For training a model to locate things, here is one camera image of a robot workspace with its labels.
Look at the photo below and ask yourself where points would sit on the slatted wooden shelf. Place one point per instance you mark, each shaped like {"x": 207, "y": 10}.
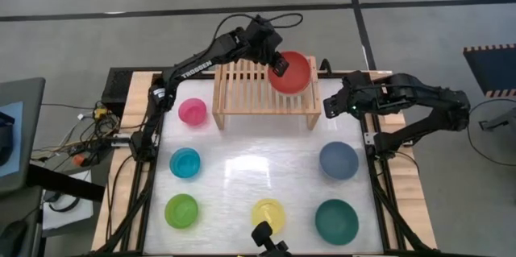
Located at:
{"x": 246, "y": 96}

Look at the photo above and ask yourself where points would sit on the orange plug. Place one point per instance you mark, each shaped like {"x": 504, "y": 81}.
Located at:
{"x": 78, "y": 160}

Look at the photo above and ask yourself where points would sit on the blue-grey bowl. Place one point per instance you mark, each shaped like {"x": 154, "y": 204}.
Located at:
{"x": 339, "y": 160}

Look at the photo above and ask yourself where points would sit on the white table mat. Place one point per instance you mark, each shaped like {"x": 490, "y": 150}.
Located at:
{"x": 250, "y": 160}

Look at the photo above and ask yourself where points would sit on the silver mounting bracket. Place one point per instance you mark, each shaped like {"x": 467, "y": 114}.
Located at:
{"x": 369, "y": 138}

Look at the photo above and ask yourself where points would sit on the dark blue orange-edged mat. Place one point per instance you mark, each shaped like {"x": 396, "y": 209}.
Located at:
{"x": 492, "y": 67}

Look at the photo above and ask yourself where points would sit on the black perforated box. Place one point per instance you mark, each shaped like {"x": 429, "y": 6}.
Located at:
{"x": 117, "y": 88}

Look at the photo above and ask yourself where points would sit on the grey stand leg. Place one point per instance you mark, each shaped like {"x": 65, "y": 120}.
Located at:
{"x": 500, "y": 122}

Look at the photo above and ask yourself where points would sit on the yellow bowl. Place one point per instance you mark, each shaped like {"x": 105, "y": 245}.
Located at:
{"x": 269, "y": 210}

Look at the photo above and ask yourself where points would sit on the red bowl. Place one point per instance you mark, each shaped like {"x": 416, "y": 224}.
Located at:
{"x": 296, "y": 75}

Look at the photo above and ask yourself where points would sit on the yellow connector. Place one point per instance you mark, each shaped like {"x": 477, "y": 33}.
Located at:
{"x": 100, "y": 112}

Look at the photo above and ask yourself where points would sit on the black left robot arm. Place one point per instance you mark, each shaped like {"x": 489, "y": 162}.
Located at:
{"x": 193, "y": 67}

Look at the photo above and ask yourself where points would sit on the black aluminium table frame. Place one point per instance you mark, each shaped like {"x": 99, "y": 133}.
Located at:
{"x": 150, "y": 192}

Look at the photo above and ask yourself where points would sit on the pink bowl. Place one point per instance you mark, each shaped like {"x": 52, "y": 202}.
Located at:
{"x": 192, "y": 111}

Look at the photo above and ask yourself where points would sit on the dark teal bowl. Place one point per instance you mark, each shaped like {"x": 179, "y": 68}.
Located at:
{"x": 336, "y": 221}

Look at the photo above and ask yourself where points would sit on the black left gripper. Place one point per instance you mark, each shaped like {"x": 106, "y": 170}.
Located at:
{"x": 262, "y": 39}

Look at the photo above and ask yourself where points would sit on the cyan bowl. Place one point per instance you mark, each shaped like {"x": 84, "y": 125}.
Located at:
{"x": 185, "y": 162}

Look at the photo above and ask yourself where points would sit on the white paper sheet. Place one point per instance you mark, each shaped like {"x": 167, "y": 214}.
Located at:
{"x": 68, "y": 212}

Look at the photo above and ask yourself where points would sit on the black bar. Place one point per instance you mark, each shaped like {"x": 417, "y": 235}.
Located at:
{"x": 64, "y": 182}

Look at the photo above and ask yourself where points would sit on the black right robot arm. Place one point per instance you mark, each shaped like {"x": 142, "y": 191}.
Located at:
{"x": 427, "y": 92}

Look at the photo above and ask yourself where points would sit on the light green bowl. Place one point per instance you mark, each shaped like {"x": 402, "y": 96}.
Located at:
{"x": 181, "y": 211}

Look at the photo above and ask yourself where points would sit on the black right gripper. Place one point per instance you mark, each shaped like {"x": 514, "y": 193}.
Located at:
{"x": 356, "y": 94}

